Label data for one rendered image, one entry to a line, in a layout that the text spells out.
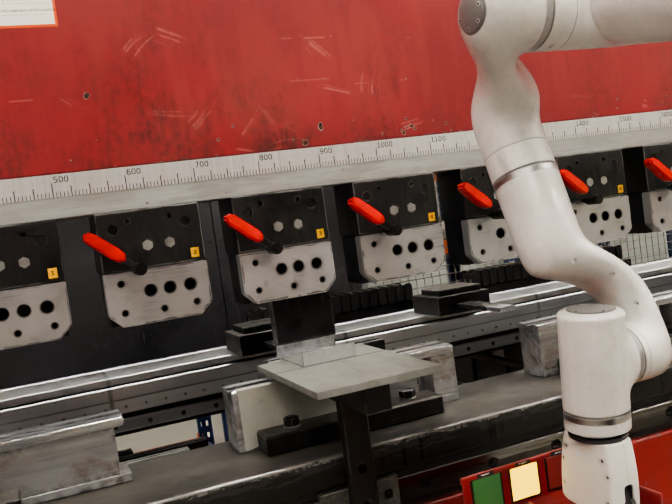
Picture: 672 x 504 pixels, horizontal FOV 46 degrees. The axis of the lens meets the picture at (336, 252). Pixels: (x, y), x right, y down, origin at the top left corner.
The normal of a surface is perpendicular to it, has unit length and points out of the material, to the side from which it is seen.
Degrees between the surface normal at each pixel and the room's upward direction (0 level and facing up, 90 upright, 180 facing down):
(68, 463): 90
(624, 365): 94
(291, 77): 90
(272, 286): 90
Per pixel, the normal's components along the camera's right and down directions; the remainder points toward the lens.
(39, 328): 0.37, 0.00
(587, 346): -0.42, 0.16
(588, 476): -0.91, 0.14
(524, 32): 0.30, 0.63
